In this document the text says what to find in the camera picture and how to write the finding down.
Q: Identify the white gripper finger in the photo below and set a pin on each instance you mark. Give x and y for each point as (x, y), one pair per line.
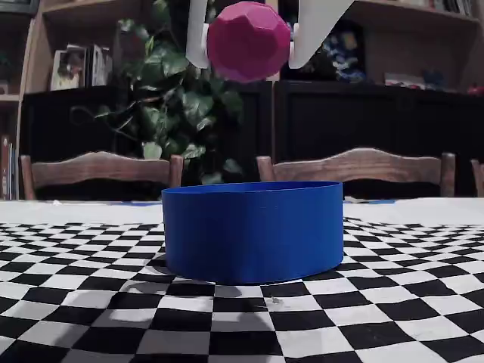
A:
(314, 26)

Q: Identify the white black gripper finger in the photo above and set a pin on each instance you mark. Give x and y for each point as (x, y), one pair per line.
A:
(197, 34)

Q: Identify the pink faceted ball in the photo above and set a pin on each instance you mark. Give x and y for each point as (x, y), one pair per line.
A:
(249, 41)

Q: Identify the colourful flat box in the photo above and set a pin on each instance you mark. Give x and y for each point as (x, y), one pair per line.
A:
(404, 80)

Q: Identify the blue round box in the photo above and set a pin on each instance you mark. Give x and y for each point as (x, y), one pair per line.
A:
(253, 234)

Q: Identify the starry night picture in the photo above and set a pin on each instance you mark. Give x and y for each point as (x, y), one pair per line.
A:
(344, 56)

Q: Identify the green ivy plant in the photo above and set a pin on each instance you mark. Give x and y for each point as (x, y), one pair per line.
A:
(166, 94)

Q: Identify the wooden bookshelf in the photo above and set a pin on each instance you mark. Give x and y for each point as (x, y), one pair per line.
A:
(9, 97)
(397, 41)

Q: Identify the black cabinet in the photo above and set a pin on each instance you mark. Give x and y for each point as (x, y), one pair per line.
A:
(56, 125)
(378, 121)

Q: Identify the wooden chair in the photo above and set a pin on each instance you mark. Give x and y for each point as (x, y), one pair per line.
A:
(359, 164)
(477, 177)
(98, 166)

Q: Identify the blue tape strip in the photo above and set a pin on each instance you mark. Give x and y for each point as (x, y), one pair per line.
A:
(370, 201)
(143, 202)

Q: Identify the red spine books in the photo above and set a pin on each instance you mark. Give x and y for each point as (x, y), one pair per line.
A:
(4, 166)

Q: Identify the black white checkered mat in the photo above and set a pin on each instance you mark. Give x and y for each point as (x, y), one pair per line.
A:
(378, 302)

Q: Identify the photo frame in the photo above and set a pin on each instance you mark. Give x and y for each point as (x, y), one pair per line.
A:
(100, 66)
(68, 72)

